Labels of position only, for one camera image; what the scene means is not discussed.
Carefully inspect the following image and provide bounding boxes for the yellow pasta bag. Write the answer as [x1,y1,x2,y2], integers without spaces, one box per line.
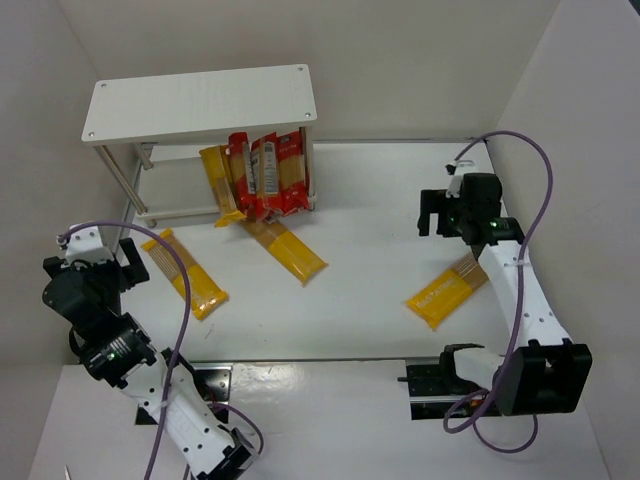
[199,146,246,228]
[141,229,229,321]
[241,220,328,285]
[406,253,488,330]

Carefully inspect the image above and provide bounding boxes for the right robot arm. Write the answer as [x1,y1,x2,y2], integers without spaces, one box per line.
[417,173,593,416]

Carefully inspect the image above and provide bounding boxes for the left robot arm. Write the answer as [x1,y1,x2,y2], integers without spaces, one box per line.
[42,228,257,479]

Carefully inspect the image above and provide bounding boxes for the white two-tier shelf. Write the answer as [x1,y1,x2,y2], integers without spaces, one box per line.
[81,64,317,227]

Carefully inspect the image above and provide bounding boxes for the right red spaghetti bag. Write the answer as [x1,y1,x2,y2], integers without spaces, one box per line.
[277,131,309,216]

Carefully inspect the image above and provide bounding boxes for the red spaghetti bag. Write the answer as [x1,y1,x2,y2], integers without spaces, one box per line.
[277,131,309,216]
[228,132,257,222]
[251,132,283,221]

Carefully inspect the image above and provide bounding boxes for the left red spaghetti bag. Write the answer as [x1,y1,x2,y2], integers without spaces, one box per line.
[228,132,257,222]

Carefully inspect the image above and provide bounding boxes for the middle red spaghetti bag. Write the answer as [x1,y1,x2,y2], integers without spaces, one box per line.
[251,132,283,221]

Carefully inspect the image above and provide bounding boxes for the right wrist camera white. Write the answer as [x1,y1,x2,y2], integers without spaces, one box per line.
[445,159,478,198]

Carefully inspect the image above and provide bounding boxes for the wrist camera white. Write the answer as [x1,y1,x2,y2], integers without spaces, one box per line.
[57,226,114,265]
[445,159,478,198]

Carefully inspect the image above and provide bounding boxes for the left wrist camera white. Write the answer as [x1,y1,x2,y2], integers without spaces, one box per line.
[57,226,114,265]

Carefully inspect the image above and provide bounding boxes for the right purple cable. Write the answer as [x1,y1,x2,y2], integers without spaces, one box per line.
[442,130,555,454]

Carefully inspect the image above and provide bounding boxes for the purple cable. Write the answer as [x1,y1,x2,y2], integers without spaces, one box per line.
[442,130,555,454]
[57,221,265,480]

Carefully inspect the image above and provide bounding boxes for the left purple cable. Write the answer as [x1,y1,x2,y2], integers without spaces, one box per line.
[57,221,265,480]

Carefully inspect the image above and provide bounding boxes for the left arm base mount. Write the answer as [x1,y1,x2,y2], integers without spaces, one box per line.
[193,362,233,404]

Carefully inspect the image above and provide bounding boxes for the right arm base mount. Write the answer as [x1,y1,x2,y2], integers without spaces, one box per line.
[397,357,479,421]

